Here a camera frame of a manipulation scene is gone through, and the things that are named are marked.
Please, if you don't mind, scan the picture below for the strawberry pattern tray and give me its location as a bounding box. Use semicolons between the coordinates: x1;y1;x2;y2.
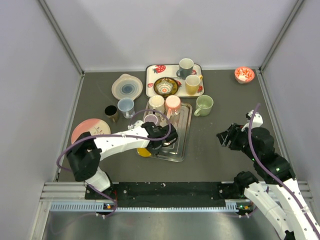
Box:
145;64;205;98

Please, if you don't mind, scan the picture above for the mustard mug on tray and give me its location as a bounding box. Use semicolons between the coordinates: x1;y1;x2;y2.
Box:
185;75;203;96

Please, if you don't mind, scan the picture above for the grey cable duct rail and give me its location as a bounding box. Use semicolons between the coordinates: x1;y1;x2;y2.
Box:
49;201;253;213

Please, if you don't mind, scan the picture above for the green mug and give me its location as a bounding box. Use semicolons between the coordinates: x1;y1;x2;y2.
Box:
194;95;214;117

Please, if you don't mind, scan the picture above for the yellow mug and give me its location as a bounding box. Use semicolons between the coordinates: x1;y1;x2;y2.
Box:
136;148;152;158

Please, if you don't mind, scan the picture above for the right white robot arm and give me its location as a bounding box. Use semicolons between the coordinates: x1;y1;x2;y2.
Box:
216;123;320;240

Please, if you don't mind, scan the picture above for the steel tray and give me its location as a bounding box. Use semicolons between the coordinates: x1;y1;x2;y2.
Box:
149;102;193;162

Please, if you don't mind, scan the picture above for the translucent blue-ring plate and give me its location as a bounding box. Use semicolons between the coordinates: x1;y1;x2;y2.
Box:
111;73;143;100

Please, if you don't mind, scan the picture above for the light blue mug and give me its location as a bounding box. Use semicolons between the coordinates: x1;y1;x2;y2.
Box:
117;97;135;119

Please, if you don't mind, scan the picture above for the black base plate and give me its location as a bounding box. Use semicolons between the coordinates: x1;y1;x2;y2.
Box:
84;181;256;208

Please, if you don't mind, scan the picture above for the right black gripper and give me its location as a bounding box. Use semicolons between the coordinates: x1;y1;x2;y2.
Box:
216;122;259;161

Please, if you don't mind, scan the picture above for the red patterned bowl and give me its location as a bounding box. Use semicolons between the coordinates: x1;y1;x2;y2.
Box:
234;66;255;84

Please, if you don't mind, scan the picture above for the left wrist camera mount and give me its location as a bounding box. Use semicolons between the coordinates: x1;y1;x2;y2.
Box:
127;120;144;130

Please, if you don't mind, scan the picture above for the grey-blue mug on tray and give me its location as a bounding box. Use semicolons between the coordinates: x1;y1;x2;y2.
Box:
176;58;194;79

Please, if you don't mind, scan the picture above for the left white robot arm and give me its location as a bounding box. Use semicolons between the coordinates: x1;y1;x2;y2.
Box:
66;120;178;199

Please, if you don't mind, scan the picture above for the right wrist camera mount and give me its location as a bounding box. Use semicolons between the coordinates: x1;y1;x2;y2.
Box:
242;110;264;131

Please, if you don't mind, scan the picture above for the small brown mug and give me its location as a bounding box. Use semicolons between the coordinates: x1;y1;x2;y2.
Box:
104;105;119;123

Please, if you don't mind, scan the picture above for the pink mug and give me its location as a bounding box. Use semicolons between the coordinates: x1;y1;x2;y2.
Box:
165;95;181;119

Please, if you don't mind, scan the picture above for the dark patterned small bowl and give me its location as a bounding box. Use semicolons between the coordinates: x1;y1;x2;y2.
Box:
153;77;179;98

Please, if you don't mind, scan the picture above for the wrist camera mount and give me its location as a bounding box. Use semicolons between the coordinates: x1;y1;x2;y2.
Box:
127;120;144;130
242;110;264;131

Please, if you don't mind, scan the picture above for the purple mug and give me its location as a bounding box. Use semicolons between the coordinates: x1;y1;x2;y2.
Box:
143;114;160;126

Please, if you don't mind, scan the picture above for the cream mug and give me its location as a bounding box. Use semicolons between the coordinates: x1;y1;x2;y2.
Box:
148;95;166;116

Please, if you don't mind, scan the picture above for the pink cream plate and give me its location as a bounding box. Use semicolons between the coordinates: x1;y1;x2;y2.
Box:
70;118;111;144

